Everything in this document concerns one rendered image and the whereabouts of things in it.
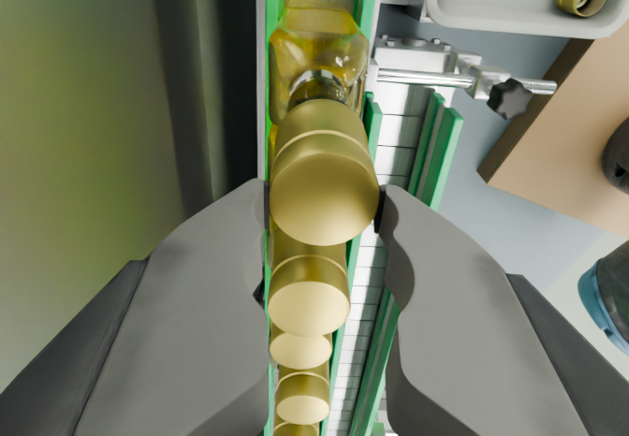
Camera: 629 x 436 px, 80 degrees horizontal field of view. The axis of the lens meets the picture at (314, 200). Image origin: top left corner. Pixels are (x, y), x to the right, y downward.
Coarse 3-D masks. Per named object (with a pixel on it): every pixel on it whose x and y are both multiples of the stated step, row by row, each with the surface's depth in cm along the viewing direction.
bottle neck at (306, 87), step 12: (312, 72) 19; (324, 72) 19; (300, 84) 18; (312, 84) 17; (324, 84) 17; (336, 84) 18; (300, 96) 16; (312, 96) 15; (324, 96) 15; (336, 96) 16; (288, 108) 16
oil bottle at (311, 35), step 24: (312, 0) 36; (288, 24) 22; (312, 24) 22; (336, 24) 23; (288, 48) 19; (312, 48) 19; (336, 48) 19; (360, 48) 20; (288, 72) 19; (336, 72) 19; (360, 72) 20; (288, 96) 20; (360, 96) 20
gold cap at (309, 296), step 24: (288, 240) 17; (288, 264) 15; (312, 264) 15; (336, 264) 16; (288, 288) 14; (312, 288) 14; (336, 288) 15; (288, 312) 15; (312, 312) 15; (336, 312) 15; (312, 336) 16
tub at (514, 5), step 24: (432, 0) 40; (456, 0) 46; (480, 0) 46; (504, 0) 46; (528, 0) 46; (552, 0) 46; (624, 0) 40; (456, 24) 41; (480, 24) 41; (504, 24) 41; (528, 24) 41; (552, 24) 41; (576, 24) 42; (600, 24) 42
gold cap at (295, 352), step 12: (276, 336) 20; (288, 336) 19; (324, 336) 20; (276, 348) 20; (288, 348) 20; (300, 348) 20; (312, 348) 20; (324, 348) 20; (276, 360) 21; (288, 360) 21; (300, 360) 21; (312, 360) 21; (324, 360) 21
